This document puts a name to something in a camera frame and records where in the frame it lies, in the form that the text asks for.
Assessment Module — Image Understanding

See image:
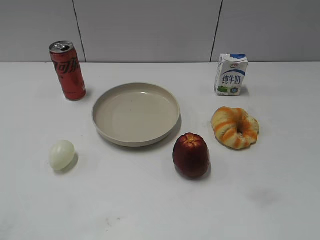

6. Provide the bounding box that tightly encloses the orange striped croissant ring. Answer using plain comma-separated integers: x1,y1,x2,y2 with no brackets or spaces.
211,106,260,151

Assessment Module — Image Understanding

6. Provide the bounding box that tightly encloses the beige round plate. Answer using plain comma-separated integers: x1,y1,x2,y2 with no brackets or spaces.
91,82,181,148

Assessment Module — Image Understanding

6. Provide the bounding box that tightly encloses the dark red apple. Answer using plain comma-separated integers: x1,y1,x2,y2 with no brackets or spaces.
172,132,210,178

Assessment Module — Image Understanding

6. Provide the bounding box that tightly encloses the white blue milk carton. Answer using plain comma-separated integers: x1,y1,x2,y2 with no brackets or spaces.
213,53,249,96

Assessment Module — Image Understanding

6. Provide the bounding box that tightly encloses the white egg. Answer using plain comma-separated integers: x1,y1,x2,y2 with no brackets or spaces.
49,140,76,171

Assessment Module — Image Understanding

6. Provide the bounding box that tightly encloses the red cola can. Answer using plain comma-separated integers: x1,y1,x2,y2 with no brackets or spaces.
49,40,87,101

